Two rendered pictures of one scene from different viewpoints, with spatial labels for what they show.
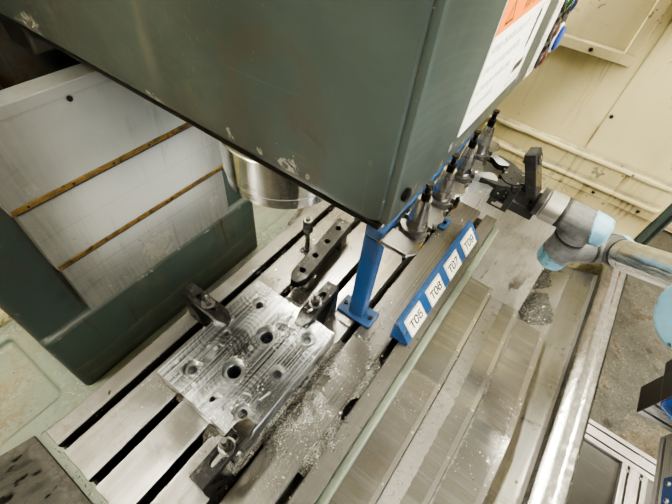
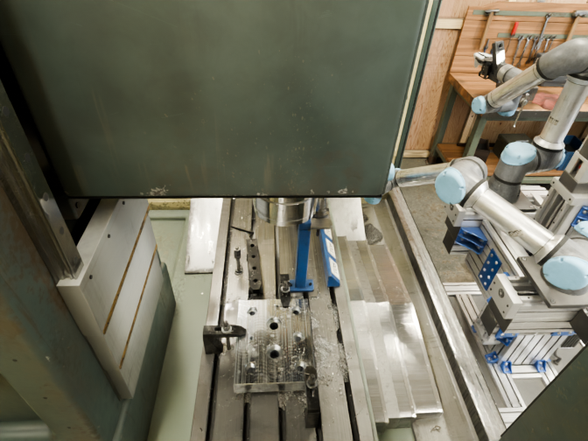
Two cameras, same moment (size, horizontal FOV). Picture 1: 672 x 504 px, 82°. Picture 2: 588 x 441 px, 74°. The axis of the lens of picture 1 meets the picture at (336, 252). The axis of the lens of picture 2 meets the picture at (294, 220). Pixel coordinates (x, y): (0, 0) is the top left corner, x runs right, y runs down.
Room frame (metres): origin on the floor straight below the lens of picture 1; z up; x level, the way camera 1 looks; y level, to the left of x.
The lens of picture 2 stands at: (-0.23, 0.51, 2.04)
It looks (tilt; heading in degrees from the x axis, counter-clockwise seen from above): 40 degrees down; 325
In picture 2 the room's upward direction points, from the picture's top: 3 degrees clockwise
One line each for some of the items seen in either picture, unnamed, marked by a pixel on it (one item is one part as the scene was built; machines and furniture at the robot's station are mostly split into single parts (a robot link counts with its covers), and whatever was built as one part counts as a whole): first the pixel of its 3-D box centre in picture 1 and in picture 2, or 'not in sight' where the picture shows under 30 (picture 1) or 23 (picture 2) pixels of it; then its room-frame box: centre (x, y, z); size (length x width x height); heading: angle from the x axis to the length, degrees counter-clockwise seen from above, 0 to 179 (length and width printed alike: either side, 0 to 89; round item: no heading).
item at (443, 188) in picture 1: (445, 182); not in sight; (0.64, -0.21, 1.26); 0.04 x 0.04 x 0.07
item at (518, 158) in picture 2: not in sight; (516, 161); (0.40, -1.06, 1.20); 0.13 x 0.12 x 0.14; 74
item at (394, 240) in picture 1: (401, 243); (321, 223); (0.50, -0.12, 1.21); 0.07 x 0.05 x 0.01; 60
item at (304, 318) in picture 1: (316, 309); (284, 294); (0.47, 0.03, 0.97); 0.13 x 0.03 x 0.15; 150
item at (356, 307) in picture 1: (365, 278); (302, 258); (0.53, -0.08, 1.05); 0.10 x 0.05 x 0.30; 60
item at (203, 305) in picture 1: (208, 309); (225, 335); (0.44, 0.27, 0.97); 0.13 x 0.03 x 0.15; 60
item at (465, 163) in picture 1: (466, 158); not in sight; (0.74, -0.26, 1.26); 0.04 x 0.04 x 0.07
